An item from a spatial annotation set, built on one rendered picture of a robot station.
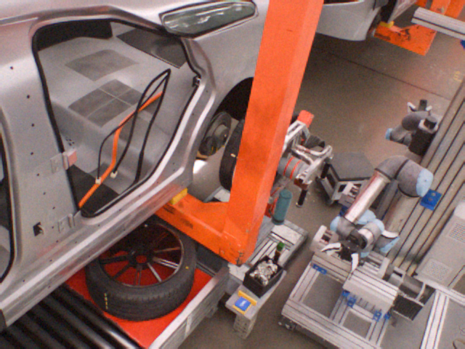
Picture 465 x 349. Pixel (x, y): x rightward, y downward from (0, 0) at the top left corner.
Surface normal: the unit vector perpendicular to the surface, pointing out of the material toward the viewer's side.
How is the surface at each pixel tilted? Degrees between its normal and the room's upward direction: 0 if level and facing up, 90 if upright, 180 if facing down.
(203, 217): 90
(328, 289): 0
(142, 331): 0
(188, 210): 0
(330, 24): 108
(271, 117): 90
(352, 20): 95
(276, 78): 90
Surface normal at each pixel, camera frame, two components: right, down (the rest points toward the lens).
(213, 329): 0.15, -0.74
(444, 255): -0.51, 0.51
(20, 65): 0.76, 0.00
